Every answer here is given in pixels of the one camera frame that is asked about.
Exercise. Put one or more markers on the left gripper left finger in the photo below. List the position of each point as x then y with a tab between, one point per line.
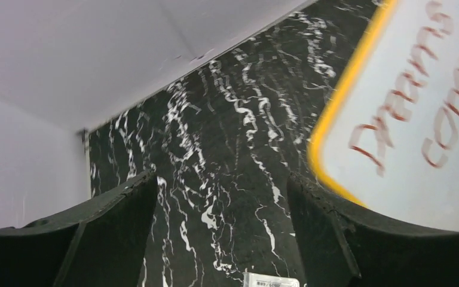
100	242

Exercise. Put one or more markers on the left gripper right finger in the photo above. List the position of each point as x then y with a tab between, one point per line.
344	244

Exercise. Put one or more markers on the yellow framed whiteboard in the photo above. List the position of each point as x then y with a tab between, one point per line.
388	139

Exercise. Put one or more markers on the flat packaged ruler set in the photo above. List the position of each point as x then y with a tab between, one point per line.
261	280

